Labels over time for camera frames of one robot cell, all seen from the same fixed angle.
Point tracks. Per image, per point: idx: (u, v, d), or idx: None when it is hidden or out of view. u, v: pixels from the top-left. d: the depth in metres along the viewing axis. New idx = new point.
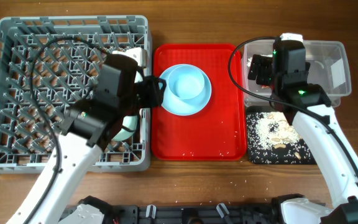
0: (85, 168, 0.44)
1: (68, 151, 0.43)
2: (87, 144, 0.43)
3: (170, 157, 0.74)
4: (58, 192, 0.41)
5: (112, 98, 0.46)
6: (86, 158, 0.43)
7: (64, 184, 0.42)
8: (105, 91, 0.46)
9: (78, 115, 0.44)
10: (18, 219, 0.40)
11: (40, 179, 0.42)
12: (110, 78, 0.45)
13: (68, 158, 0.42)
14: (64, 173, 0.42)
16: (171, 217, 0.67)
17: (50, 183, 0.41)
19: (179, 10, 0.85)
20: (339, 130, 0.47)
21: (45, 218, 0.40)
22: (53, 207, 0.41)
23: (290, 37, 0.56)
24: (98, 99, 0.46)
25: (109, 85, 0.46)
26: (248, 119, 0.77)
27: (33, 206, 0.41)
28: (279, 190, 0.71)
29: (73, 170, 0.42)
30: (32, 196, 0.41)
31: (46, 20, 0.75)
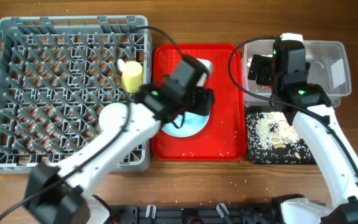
0: (143, 136, 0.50)
1: (135, 117, 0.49)
2: (152, 119, 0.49)
3: (170, 157, 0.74)
4: (117, 146, 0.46)
5: (180, 89, 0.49)
6: (147, 129, 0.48)
7: (122, 144, 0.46)
8: (174, 81, 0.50)
9: (150, 93, 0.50)
10: (77, 159, 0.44)
11: (105, 132, 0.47)
12: (184, 71, 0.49)
13: (135, 122, 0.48)
14: (129, 132, 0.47)
16: (171, 217, 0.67)
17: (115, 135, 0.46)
19: (179, 11, 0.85)
20: (339, 130, 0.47)
21: (98, 169, 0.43)
22: (108, 162, 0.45)
23: (289, 37, 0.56)
24: (162, 91, 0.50)
25: (179, 78, 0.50)
26: (248, 119, 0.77)
27: (96, 150, 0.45)
28: (279, 189, 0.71)
29: (135, 134, 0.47)
30: (94, 143, 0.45)
31: (46, 20, 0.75)
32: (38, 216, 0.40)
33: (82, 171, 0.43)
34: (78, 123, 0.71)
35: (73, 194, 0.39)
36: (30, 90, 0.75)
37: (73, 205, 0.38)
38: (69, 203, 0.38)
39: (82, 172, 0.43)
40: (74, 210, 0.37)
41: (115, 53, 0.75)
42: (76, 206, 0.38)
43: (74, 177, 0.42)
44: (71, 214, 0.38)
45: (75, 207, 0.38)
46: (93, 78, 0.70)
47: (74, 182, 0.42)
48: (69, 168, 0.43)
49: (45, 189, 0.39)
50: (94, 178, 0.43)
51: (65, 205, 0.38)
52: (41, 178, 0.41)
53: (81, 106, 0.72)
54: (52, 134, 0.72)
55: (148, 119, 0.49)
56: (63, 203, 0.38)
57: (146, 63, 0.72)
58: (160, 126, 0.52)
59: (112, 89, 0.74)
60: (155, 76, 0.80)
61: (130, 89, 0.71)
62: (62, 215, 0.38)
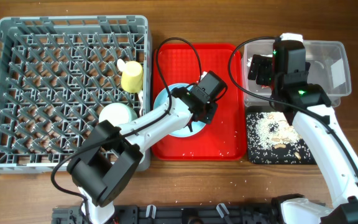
0: (179, 123, 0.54)
1: (177, 106, 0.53)
2: (188, 111, 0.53)
3: (170, 157, 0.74)
4: (163, 124, 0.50)
5: (205, 97, 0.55)
6: (184, 118, 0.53)
7: (164, 125, 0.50)
8: (202, 89, 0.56)
9: (184, 94, 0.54)
10: (133, 125, 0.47)
11: (151, 112, 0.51)
12: (210, 81, 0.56)
13: (176, 109, 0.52)
14: (173, 116, 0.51)
16: (171, 217, 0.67)
17: (160, 116, 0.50)
19: (179, 11, 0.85)
20: (339, 130, 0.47)
21: (149, 136, 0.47)
22: (155, 135, 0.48)
23: (290, 37, 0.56)
24: (193, 96, 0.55)
25: (206, 86, 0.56)
26: (248, 119, 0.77)
27: (145, 123, 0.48)
28: (279, 189, 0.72)
29: (178, 117, 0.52)
30: (143, 117, 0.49)
31: (46, 20, 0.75)
32: (84, 170, 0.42)
33: (137, 134, 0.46)
34: (79, 123, 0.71)
35: (132, 149, 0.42)
36: (30, 90, 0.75)
37: (130, 160, 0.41)
38: (128, 157, 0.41)
39: (137, 135, 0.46)
40: (131, 163, 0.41)
41: (115, 53, 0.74)
42: (133, 160, 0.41)
43: (132, 137, 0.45)
44: (128, 167, 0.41)
45: (133, 162, 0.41)
46: (93, 78, 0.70)
47: (130, 140, 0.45)
48: (127, 129, 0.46)
49: (107, 141, 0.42)
50: (145, 142, 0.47)
51: (123, 159, 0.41)
52: (102, 133, 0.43)
53: (81, 106, 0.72)
54: (52, 134, 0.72)
55: (183, 110, 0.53)
56: (122, 156, 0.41)
57: (146, 63, 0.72)
58: (188, 121, 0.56)
59: (112, 89, 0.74)
60: (155, 76, 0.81)
61: (129, 89, 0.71)
62: (115, 168, 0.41)
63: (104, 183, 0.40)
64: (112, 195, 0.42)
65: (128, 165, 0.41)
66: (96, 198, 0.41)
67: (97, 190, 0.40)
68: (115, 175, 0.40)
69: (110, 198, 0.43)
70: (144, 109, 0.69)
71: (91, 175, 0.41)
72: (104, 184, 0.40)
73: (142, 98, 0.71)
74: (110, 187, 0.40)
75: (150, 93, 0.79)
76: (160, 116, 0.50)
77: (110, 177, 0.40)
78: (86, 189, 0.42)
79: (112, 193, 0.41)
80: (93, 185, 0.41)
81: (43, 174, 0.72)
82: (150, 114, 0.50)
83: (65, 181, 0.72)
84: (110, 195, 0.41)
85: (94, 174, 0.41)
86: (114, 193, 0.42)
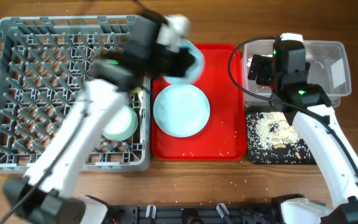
0: (114, 111, 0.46)
1: (95, 96, 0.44)
2: (122, 74, 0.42)
3: (171, 157, 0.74)
4: (80, 136, 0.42)
5: (143, 49, 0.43)
6: (115, 102, 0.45)
7: (91, 129, 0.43)
8: (133, 41, 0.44)
9: (110, 60, 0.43)
10: (51, 155, 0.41)
11: (69, 117, 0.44)
12: (140, 28, 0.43)
13: (96, 102, 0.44)
14: (91, 116, 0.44)
16: (171, 217, 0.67)
17: (79, 122, 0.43)
19: (179, 11, 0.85)
20: (339, 130, 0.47)
21: (70, 164, 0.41)
22: (78, 154, 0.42)
23: (289, 37, 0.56)
24: (127, 51, 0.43)
25: (138, 36, 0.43)
26: (248, 119, 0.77)
27: (69, 140, 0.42)
28: (279, 189, 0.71)
29: (102, 114, 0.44)
30: (70, 132, 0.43)
31: (46, 20, 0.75)
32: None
33: (67, 163, 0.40)
34: None
35: (53, 194, 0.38)
36: (30, 90, 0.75)
37: (55, 208, 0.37)
38: (50, 206, 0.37)
39: (52, 175, 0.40)
40: (56, 213, 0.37)
41: None
42: (56, 210, 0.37)
43: (46, 180, 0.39)
44: (58, 216, 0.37)
45: (57, 210, 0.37)
46: None
47: (45, 186, 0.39)
48: (44, 166, 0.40)
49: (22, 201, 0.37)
50: (69, 173, 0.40)
51: (47, 210, 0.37)
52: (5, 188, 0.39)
53: None
54: (52, 134, 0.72)
55: (123, 73, 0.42)
56: (42, 208, 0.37)
57: None
58: (125, 100, 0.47)
59: None
60: None
61: None
62: (48, 218, 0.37)
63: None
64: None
65: (55, 214, 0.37)
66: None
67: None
68: (51, 223, 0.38)
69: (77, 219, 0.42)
70: (144, 109, 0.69)
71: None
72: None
73: (142, 98, 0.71)
74: None
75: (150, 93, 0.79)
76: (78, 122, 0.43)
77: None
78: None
79: None
80: None
81: None
82: (68, 120, 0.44)
83: None
84: None
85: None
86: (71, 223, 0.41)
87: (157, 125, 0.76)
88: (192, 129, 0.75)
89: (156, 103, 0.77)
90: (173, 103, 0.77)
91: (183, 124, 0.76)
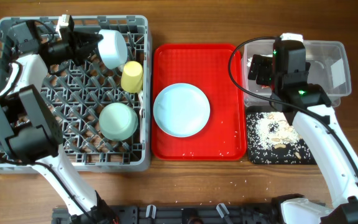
0: (41, 71, 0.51)
1: (22, 58, 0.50)
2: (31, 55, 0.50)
3: (170, 157, 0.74)
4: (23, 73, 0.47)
5: (33, 42, 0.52)
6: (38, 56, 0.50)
7: (28, 70, 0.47)
8: (26, 41, 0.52)
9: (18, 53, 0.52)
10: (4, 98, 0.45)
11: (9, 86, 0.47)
12: (23, 31, 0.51)
13: (23, 61, 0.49)
14: (26, 63, 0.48)
16: (171, 217, 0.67)
17: (18, 71, 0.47)
19: (179, 11, 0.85)
20: (339, 130, 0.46)
21: (27, 79, 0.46)
22: (30, 75, 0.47)
23: (290, 37, 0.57)
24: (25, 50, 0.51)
25: (25, 37, 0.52)
26: (248, 119, 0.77)
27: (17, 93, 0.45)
28: (279, 189, 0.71)
29: (32, 61, 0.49)
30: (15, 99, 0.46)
31: (46, 20, 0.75)
32: (19, 140, 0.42)
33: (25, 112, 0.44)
34: (79, 123, 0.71)
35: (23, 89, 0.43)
36: None
37: (29, 92, 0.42)
38: (24, 93, 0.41)
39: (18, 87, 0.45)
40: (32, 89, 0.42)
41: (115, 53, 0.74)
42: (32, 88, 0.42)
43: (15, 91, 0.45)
44: (35, 94, 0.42)
45: (33, 88, 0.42)
46: (93, 78, 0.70)
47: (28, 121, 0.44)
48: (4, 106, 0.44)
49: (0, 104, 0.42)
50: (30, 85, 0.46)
51: (24, 98, 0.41)
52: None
53: (81, 106, 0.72)
54: None
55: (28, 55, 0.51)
56: (21, 98, 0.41)
57: (146, 63, 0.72)
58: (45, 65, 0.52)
59: (112, 89, 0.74)
60: (155, 76, 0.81)
61: (130, 89, 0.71)
62: (28, 107, 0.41)
63: (36, 124, 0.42)
64: (56, 130, 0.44)
65: (32, 94, 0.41)
66: (47, 142, 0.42)
67: (40, 135, 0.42)
68: (35, 111, 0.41)
69: (59, 132, 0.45)
70: (144, 109, 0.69)
71: (25, 137, 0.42)
72: (38, 126, 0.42)
73: (142, 98, 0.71)
74: (43, 122, 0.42)
75: (150, 93, 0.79)
76: (18, 71, 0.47)
77: (34, 116, 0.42)
78: (35, 150, 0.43)
79: (51, 126, 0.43)
80: (35, 140, 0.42)
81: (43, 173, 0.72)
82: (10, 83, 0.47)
83: None
84: (51, 129, 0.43)
85: (26, 135, 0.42)
86: (54, 126, 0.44)
87: (157, 125, 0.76)
88: (192, 127, 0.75)
89: (156, 104, 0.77)
90: (173, 104, 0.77)
91: (183, 122, 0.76)
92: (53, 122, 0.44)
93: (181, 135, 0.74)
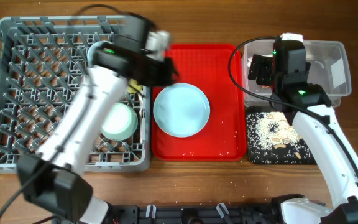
0: (112, 101, 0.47)
1: (99, 81, 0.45)
2: (116, 77, 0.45)
3: (170, 157, 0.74)
4: (89, 119, 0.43)
5: (131, 42, 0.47)
6: (115, 86, 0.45)
7: (96, 112, 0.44)
8: (127, 38, 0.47)
9: (102, 49, 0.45)
10: (55, 140, 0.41)
11: (73, 104, 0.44)
12: (133, 27, 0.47)
13: (100, 86, 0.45)
14: (97, 98, 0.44)
16: (171, 217, 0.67)
17: (84, 109, 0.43)
19: (179, 11, 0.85)
20: (339, 130, 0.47)
21: (80, 142, 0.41)
22: (91, 126, 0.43)
23: (290, 36, 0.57)
24: (111, 57, 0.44)
25: (130, 32, 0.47)
26: (248, 119, 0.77)
27: (67, 130, 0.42)
28: (279, 190, 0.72)
29: (105, 96, 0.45)
30: (64, 122, 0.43)
31: (46, 20, 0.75)
32: (41, 203, 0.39)
33: (63, 152, 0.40)
34: None
35: (67, 167, 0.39)
36: (30, 90, 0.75)
37: (67, 184, 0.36)
38: (63, 182, 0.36)
39: (64, 152, 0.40)
40: (69, 187, 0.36)
41: None
42: (69, 184, 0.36)
43: (58, 158, 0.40)
44: (70, 190, 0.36)
45: (70, 185, 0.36)
46: None
47: (58, 163, 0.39)
48: (51, 149, 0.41)
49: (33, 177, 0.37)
50: (77, 154, 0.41)
51: (61, 187, 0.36)
52: (25, 169, 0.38)
53: None
54: None
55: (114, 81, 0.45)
56: (57, 180, 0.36)
57: None
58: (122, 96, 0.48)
59: None
60: None
61: (129, 89, 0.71)
62: (59, 193, 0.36)
63: (61, 208, 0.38)
64: (82, 209, 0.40)
65: (68, 188, 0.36)
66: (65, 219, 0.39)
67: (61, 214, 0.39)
68: (64, 201, 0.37)
69: (84, 208, 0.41)
70: (144, 109, 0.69)
71: (48, 206, 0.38)
72: (61, 208, 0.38)
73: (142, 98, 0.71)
74: (69, 212, 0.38)
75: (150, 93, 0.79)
76: (84, 106, 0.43)
77: (62, 203, 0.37)
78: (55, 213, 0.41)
79: (76, 212, 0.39)
80: (56, 213, 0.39)
81: None
82: (72, 110, 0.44)
83: None
84: (76, 213, 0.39)
85: (50, 205, 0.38)
86: (82, 206, 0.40)
87: (158, 125, 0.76)
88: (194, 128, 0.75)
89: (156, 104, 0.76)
90: (173, 105, 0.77)
91: (185, 123, 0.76)
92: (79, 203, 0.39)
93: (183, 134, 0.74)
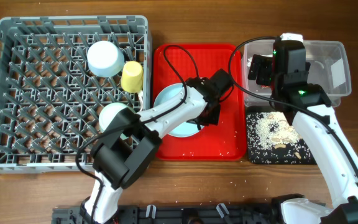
0: (192, 113, 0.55)
1: (192, 96, 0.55)
2: (202, 101, 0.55)
3: (170, 157, 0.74)
4: (179, 112, 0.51)
5: (217, 91, 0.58)
6: (199, 106, 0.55)
7: (183, 111, 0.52)
8: (213, 84, 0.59)
9: (198, 83, 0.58)
10: (151, 112, 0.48)
11: (165, 102, 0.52)
12: (222, 79, 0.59)
13: (191, 98, 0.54)
14: (188, 104, 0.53)
16: (171, 217, 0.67)
17: (177, 105, 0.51)
19: (178, 11, 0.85)
20: (339, 130, 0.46)
21: (167, 123, 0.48)
22: (173, 121, 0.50)
23: (290, 37, 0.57)
24: (206, 86, 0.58)
25: (217, 82, 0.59)
26: (248, 119, 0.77)
27: (162, 111, 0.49)
28: (279, 190, 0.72)
29: (192, 106, 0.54)
30: (161, 105, 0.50)
31: (46, 20, 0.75)
32: (108, 155, 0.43)
33: (156, 121, 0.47)
34: (79, 123, 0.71)
35: (152, 134, 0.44)
36: (30, 90, 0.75)
37: (151, 144, 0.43)
38: (149, 142, 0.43)
39: (156, 122, 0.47)
40: (152, 147, 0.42)
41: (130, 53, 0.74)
42: (154, 145, 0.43)
43: (150, 124, 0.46)
44: (150, 151, 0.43)
45: (154, 146, 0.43)
46: (93, 78, 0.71)
47: (150, 127, 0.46)
48: (146, 116, 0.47)
49: (128, 126, 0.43)
50: (163, 129, 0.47)
51: (144, 144, 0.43)
52: (123, 119, 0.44)
53: (81, 106, 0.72)
54: (52, 134, 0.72)
55: (198, 104, 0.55)
56: (143, 139, 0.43)
57: (146, 63, 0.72)
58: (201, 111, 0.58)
59: (112, 89, 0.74)
60: (155, 76, 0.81)
61: (129, 89, 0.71)
62: (138, 149, 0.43)
63: (127, 164, 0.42)
64: (132, 180, 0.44)
65: (150, 148, 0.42)
66: (117, 180, 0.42)
67: (119, 172, 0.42)
68: (137, 158, 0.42)
69: (131, 182, 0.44)
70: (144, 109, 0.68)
71: (115, 158, 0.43)
72: (126, 165, 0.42)
73: (142, 98, 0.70)
74: (132, 170, 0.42)
75: (150, 93, 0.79)
76: (181, 106, 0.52)
77: (132, 160, 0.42)
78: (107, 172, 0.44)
79: (132, 178, 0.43)
80: (115, 168, 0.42)
81: (43, 173, 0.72)
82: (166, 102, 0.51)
83: (64, 180, 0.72)
84: (130, 179, 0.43)
85: (116, 158, 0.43)
86: (135, 177, 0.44)
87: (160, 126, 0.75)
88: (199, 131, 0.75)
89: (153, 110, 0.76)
90: None
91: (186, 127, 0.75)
92: (139, 169, 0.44)
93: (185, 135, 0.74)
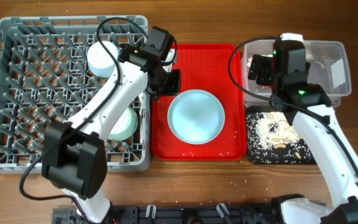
0: (137, 88, 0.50)
1: (127, 72, 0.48)
2: (139, 71, 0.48)
3: (170, 157, 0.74)
4: (117, 98, 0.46)
5: (156, 51, 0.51)
6: (140, 79, 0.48)
7: (122, 94, 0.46)
8: (151, 46, 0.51)
9: (132, 52, 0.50)
10: (84, 112, 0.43)
11: (99, 91, 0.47)
12: (156, 36, 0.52)
13: (126, 76, 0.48)
14: (125, 84, 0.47)
16: (171, 217, 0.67)
17: (113, 88, 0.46)
19: (178, 11, 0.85)
20: (339, 130, 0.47)
21: (105, 118, 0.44)
22: (113, 109, 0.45)
23: (290, 37, 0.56)
24: (143, 52, 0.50)
25: (154, 42, 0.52)
26: (248, 119, 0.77)
27: (97, 106, 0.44)
28: (279, 190, 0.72)
29: (132, 84, 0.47)
30: (94, 99, 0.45)
31: (46, 20, 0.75)
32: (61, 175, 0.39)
33: (92, 122, 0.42)
34: None
35: (91, 138, 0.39)
36: (30, 90, 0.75)
37: (93, 147, 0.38)
38: (90, 147, 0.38)
39: (92, 122, 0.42)
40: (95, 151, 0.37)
41: None
42: (97, 147, 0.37)
43: (87, 127, 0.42)
44: (95, 156, 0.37)
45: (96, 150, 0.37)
46: (93, 78, 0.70)
47: (87, 131, 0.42)
48: (79, 120, 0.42)
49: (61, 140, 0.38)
50: (104, 125, 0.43)
51: (84, 152, 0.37)
52: (54, 134, 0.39)
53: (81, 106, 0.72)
54: None
55: (135, 72, 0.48)
56: (82, 146, 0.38)
57: None
58: (147, 81, 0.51)
59: None
60: None
61: None
62: (84, 160, 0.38)
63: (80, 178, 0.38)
64: (96, 186, 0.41)
65: (93, 152, 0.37)
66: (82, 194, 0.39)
67: (78, 185, 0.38)
68: (86, 168, 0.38)
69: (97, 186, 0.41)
70: (144, 109, 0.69)
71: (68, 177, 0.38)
72: (80, 177, 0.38)
73: (142, 98, 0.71)
74: (87, 182, 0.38)
75: None
76: (117, 91, 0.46)
77: (81, 172, 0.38)
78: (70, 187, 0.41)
79: (93, 185, 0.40)
80: (71, 183, 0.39)
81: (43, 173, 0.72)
82: (100, 91, 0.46)
83: None
84: (92, 185, 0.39)
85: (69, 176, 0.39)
86: (96, 182, 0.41)
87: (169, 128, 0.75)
88: (204, 134, 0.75)
89: (171, 107, 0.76)
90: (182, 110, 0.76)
91: (191, 130, 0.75)
92: (97, 175, 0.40)
93: (189, 139, 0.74)
